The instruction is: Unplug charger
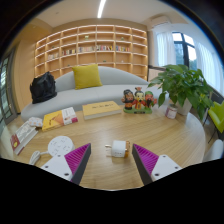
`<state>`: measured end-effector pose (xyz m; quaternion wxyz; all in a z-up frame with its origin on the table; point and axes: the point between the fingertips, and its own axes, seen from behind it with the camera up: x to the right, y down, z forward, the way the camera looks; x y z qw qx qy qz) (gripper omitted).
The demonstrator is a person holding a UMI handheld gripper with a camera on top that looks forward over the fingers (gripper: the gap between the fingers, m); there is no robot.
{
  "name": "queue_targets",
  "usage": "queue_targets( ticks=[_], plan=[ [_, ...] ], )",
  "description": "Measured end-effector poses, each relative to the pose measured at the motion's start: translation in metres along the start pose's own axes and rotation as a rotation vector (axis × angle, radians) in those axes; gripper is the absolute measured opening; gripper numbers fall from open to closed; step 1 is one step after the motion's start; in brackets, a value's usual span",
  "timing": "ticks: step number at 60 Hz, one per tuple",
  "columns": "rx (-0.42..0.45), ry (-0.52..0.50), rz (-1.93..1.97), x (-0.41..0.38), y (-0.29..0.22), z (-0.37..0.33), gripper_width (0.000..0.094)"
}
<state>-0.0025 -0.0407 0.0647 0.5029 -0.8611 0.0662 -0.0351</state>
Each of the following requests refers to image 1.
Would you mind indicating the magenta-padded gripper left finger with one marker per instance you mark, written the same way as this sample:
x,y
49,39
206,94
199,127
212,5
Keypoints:
x,y
57,163

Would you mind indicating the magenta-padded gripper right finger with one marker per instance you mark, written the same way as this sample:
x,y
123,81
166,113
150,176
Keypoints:
x,y
164,165

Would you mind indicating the round white power strip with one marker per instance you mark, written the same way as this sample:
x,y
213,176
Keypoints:
x,y
60,145

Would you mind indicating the red and white book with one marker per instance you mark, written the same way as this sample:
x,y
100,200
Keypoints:
x,y
23,136

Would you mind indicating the small patterned white pouch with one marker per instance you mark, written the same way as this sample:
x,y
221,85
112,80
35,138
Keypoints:
x,y
35,122

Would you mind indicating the white chair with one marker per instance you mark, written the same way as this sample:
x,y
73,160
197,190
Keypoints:
x,y
215,151

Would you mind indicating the small white red can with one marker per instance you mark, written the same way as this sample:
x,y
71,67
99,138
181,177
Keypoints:
x,y
171,111

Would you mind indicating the colourful figurine group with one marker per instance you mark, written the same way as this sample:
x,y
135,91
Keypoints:
x,y
138,100

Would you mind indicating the flat yellow book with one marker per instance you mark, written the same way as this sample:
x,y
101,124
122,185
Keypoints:
x,y
101,109

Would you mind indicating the lime green chair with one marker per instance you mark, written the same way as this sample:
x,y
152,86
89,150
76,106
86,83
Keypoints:
x,y
217,116

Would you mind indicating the curved grey sofa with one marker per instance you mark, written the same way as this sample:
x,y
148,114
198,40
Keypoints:
x,y
86,96

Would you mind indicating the black backpack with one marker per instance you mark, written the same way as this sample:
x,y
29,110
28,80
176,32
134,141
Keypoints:
x,y
43,88

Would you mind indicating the green potted plant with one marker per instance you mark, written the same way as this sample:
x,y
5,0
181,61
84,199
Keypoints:
x,y
183,83

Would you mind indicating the yellow cushion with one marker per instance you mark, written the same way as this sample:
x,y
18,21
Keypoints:
x,y
86,76

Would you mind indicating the white sheer curtain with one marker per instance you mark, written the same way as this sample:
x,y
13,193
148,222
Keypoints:
x,y
165,48
211,66

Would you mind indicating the dark-framed window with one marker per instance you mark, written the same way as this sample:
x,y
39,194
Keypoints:
x,y
183,50

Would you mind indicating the lit wooden shelf unit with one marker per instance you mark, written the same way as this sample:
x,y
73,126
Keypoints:
x,y
90,43

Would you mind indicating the long ceiling light strip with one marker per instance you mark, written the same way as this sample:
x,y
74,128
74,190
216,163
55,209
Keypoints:
x,y
101,8

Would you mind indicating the glass door with grey frame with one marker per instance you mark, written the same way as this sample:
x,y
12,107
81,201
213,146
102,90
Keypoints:
x,y
6,90

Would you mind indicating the beige wall radiator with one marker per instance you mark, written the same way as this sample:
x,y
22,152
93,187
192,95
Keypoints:
x,y
154,74

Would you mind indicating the white wall air conditioner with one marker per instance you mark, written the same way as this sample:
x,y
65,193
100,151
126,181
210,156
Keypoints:
x,y
160,21

